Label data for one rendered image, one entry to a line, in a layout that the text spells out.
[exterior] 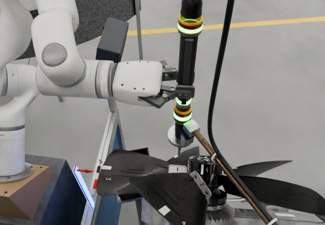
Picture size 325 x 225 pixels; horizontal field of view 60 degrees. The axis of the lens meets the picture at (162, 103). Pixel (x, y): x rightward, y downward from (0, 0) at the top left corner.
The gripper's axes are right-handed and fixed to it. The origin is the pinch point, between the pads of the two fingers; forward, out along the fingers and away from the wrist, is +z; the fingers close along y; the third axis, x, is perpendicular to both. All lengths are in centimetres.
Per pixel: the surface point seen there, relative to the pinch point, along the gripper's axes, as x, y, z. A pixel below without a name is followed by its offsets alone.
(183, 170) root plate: -44.1, -2.7, 2.2
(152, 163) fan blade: -43.9, -4.3, -8.6
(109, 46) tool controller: -38, -60, -34
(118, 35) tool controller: -39, -70, -32
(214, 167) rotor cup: -36.6, -0.7, 11.6
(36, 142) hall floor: -163, -81, -120
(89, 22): -91, -157, -78
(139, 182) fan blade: -21.1, 13.5, -9.5
